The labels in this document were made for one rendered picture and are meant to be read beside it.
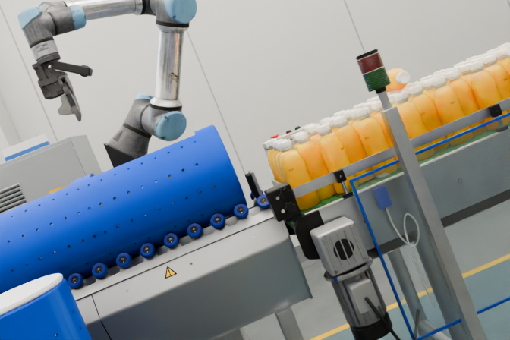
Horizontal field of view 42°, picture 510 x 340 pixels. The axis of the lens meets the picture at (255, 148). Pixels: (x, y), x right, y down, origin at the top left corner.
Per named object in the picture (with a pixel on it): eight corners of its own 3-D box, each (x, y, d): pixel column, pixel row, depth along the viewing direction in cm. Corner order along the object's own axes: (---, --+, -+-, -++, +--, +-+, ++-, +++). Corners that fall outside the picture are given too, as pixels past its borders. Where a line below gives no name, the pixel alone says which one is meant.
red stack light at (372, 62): (358, 75, 178) (353, 61, 178) (380, 67, 179) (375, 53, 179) (365, 73, 172) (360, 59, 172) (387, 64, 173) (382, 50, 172)
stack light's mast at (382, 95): (373, 113, 179) (352, 58, 178) (395, 105, 180) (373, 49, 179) (380, 113, 173) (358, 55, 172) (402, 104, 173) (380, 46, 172)
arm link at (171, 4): (166, 132, 251) (177, -16, 236) (187, 143, 240) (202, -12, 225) (138, 134, 243) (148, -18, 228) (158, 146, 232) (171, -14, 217)
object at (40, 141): (10, 162, 372) (4, 150, 372) (51, 146, 377) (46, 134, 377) (6, 163, 360) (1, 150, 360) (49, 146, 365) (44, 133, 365)
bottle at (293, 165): (300, 206, 202) (278, 149, 201) (322, 198, 200) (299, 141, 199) (295, 212, 196) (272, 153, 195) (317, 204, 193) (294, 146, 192)
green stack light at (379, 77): (365, 92, 179) (359, 76, 178) (387, 83, 179) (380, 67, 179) (372, 91, 172) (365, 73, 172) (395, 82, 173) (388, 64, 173)
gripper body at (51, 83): (50, 102, 206) (35, 65, 205) (77, 91, 206) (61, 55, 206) (45, 101, 198) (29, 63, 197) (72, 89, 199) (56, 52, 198)
